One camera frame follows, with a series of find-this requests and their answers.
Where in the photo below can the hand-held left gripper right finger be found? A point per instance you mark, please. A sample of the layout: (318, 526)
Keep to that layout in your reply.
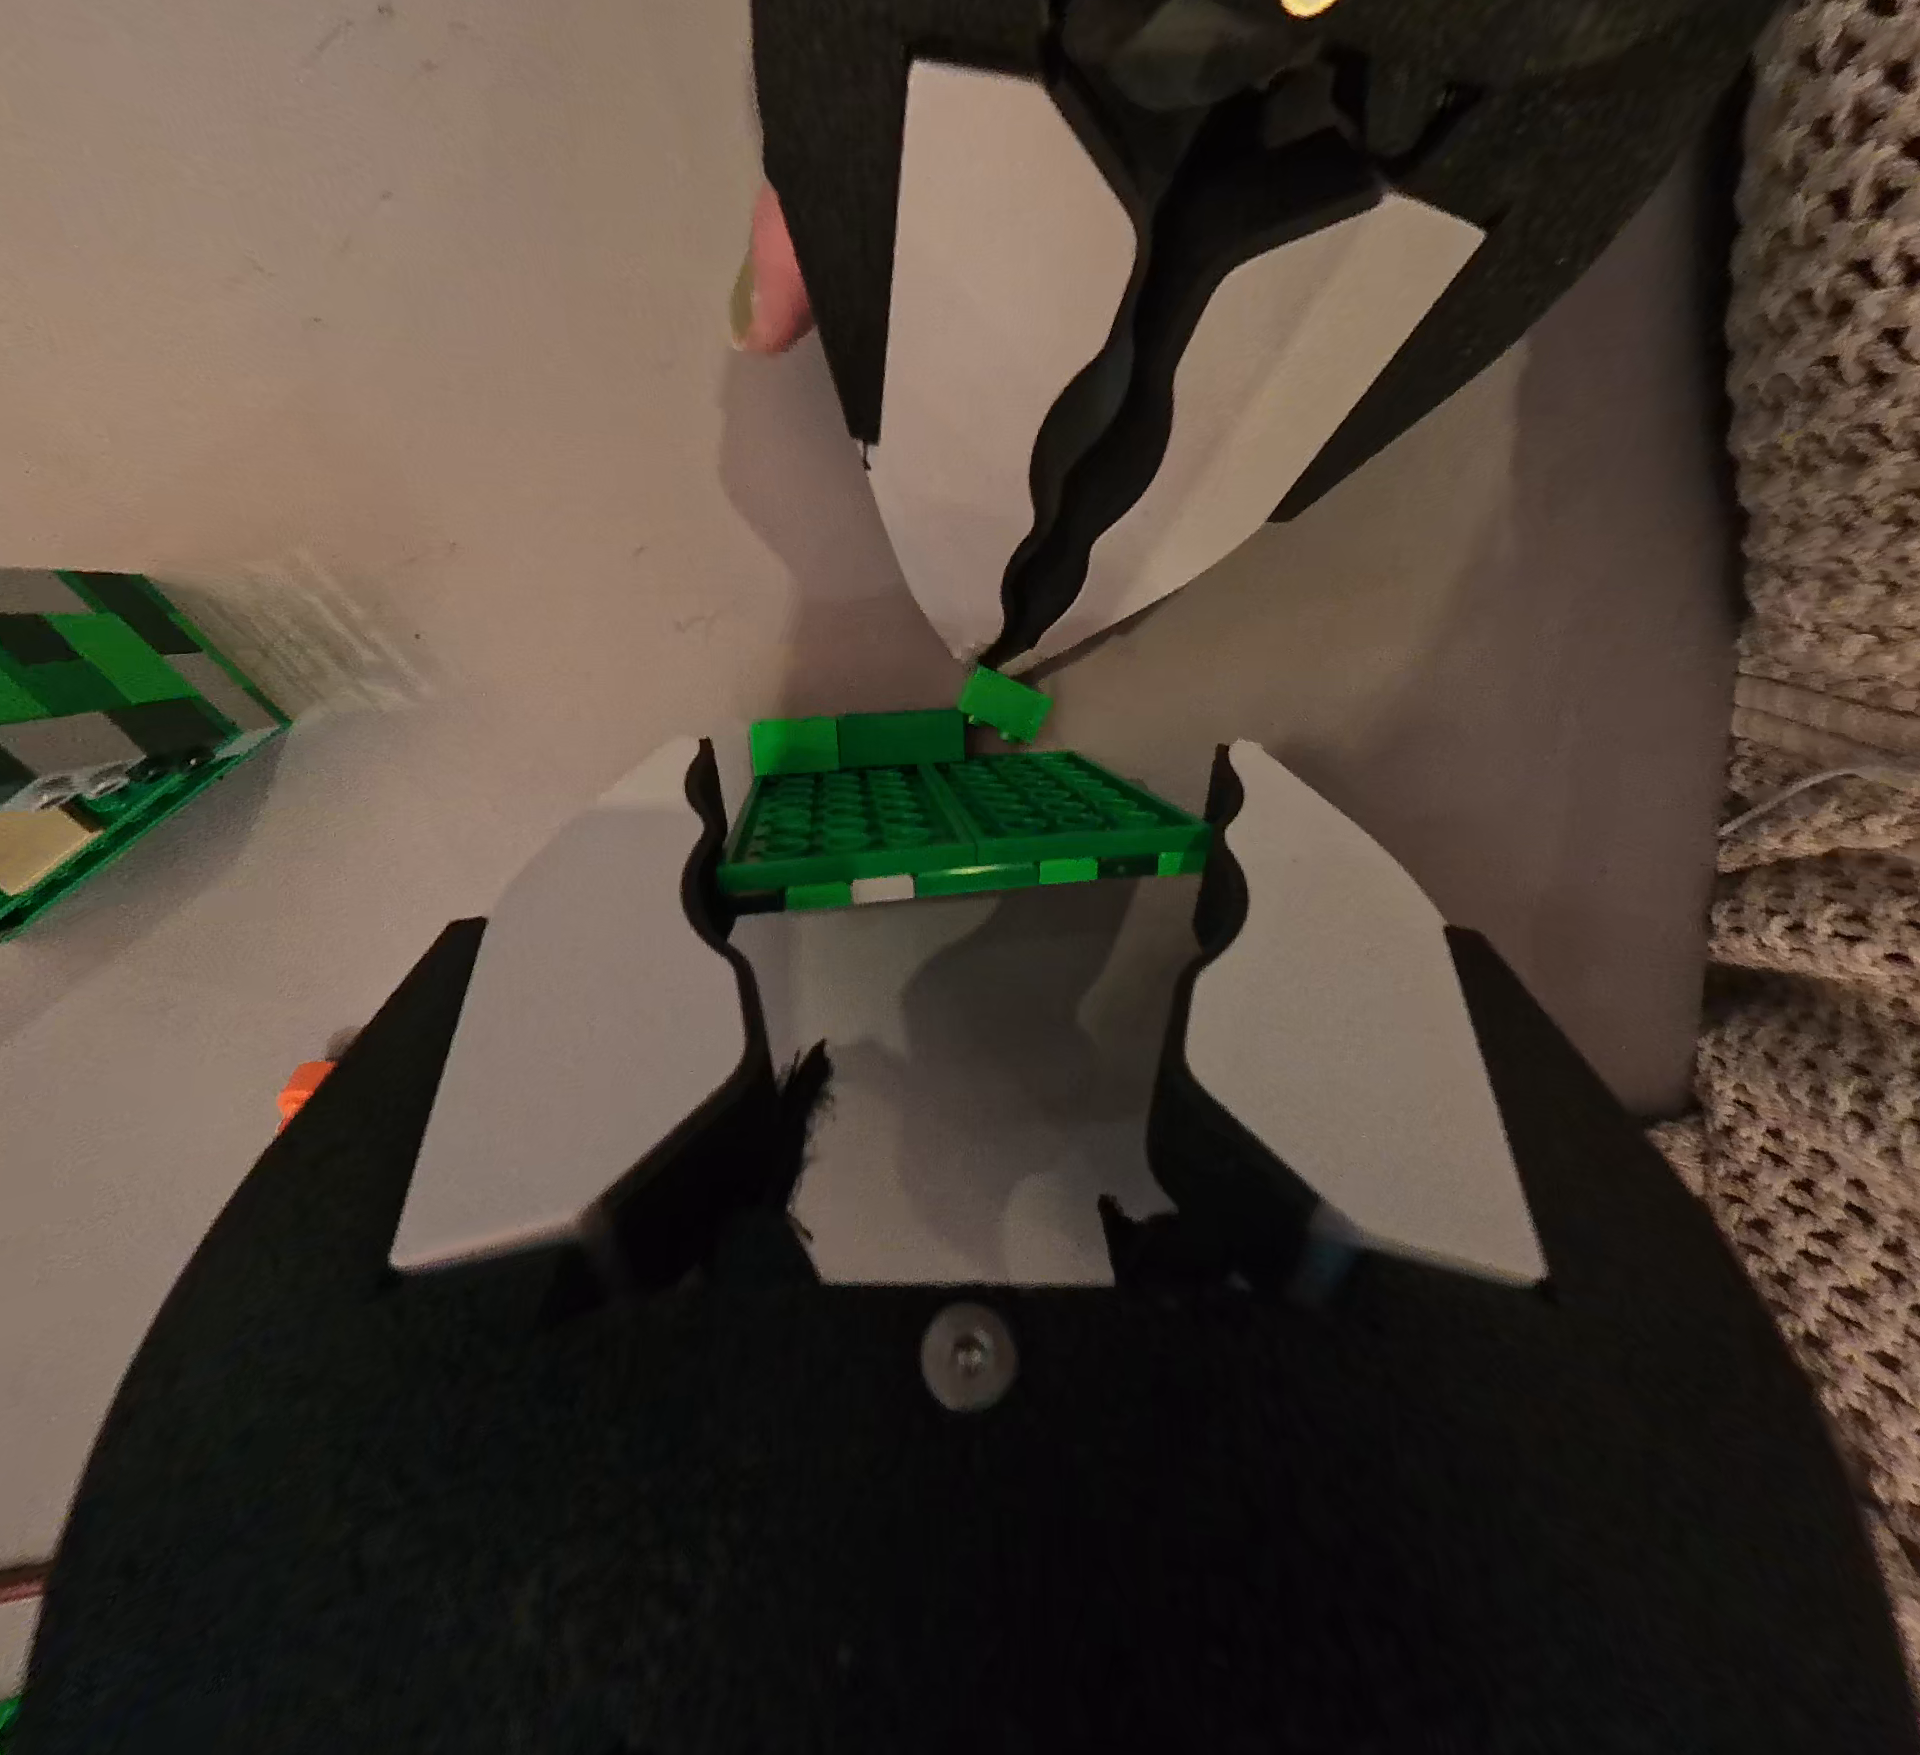
(1336, 1018)

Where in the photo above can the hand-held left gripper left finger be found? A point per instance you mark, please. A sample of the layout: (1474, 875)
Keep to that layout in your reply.
(570, 1004)

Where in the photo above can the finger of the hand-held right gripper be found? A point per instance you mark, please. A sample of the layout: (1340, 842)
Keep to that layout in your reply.
(1305, 390)
(991, 328)

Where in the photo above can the small green lego brick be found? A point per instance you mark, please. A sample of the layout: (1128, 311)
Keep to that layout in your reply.
(1003, 703)

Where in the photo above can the green lego plate assembly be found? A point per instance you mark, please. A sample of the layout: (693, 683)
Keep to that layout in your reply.
(961, 809)

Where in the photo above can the orange lego brick separator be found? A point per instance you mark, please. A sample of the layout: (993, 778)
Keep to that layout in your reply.
(305, 1096)

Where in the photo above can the person's right hand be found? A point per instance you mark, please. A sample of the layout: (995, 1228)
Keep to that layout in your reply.
(773, 285)

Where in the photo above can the beige knitted blanket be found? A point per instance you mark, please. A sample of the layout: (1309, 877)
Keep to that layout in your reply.
(1830, 511)

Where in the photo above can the green lego frame structure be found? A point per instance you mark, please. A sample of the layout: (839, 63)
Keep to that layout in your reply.
(105, 735)

